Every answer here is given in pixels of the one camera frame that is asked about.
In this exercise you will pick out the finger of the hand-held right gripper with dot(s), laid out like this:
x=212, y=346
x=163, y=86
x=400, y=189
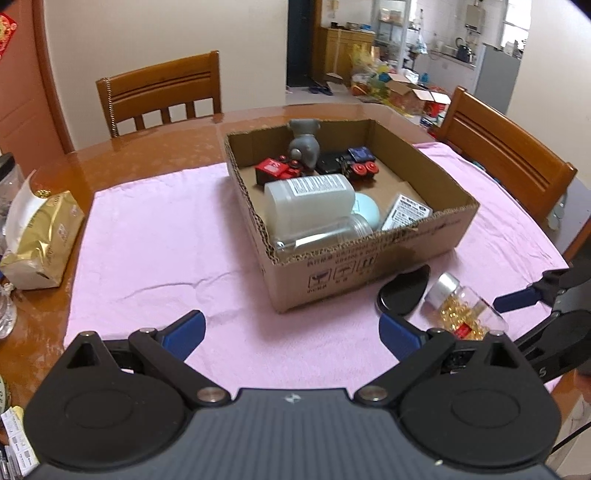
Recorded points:
x=513, y=301
x=556, y=323

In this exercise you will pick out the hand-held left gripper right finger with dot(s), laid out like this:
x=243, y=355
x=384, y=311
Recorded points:
x=397, y=334

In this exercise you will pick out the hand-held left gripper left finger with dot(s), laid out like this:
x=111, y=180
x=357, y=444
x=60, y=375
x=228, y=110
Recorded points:
x=188, y=330

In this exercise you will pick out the clear bottle of gold capsules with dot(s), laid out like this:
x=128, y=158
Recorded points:
x=466, y=309

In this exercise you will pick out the brown cardboard box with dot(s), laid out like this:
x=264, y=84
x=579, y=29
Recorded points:
x=351, y=277

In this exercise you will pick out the red toy car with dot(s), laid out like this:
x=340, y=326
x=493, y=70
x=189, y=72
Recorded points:
x=272, y=171

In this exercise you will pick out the black oval lid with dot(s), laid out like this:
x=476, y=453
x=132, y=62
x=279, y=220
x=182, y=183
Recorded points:
x=401, y=290

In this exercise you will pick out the pink cloth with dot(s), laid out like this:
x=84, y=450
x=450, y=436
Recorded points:
x=161, y=240

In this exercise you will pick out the white labelled box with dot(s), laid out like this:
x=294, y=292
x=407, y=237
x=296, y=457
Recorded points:
x=406, y=212

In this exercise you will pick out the clear plastic jar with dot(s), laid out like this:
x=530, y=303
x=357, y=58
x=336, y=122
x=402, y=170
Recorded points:
x=323, y=235

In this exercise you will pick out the light blue round container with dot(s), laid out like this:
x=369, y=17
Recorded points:
x=367, y=210

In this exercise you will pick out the white plastic bottle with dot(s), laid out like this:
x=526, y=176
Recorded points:
x=307, y=198

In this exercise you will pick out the gold foil packet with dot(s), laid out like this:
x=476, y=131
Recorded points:
x=51, y=235

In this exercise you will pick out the blue and red toy vehicle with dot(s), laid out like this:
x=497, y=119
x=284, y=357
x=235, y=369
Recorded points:
x=362, y=168

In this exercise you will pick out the small glass jar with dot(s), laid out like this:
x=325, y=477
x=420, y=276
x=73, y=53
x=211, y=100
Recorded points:
x=7, y=309

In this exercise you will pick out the black toy car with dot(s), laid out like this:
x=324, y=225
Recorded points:
x=330, y=164

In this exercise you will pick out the white paper labels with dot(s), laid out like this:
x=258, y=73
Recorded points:
x=16, y=443

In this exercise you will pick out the red carton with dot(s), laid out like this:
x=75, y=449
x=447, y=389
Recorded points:
x=434, y=110

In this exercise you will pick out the grey toy figure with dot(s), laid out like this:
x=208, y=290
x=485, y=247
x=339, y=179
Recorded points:
x=304, y=145

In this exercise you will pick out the clear plastic container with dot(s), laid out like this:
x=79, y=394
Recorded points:
x=10, y=198

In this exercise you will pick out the grey refrigerator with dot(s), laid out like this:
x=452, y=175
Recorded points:
x=496, y=76

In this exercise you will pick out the open cardboard box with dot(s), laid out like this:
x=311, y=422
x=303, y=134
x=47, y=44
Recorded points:
x=411, y=97

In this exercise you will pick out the dark kettle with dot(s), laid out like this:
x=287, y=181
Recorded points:
x=463, y=50

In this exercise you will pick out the pair of dark slippers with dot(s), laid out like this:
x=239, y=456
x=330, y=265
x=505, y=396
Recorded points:
x=320, y=89

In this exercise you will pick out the pile of yellow bags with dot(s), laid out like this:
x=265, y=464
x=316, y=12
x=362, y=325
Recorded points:
x=369, y=76

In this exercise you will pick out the wooden cabinet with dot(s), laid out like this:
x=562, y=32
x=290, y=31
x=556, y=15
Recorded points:
x=344, y=53

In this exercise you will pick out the white water heater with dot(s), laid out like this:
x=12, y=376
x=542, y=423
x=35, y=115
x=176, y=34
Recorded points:
x=474, y=16

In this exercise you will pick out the brown wooden door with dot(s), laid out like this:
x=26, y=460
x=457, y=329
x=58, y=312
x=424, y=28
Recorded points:
x=23, y=92

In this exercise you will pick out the metal shelf rack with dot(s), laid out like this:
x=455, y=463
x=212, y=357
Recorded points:
x=392, y=32

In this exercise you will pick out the red door decoration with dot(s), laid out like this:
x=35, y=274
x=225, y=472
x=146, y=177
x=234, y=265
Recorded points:
x=5, y=34

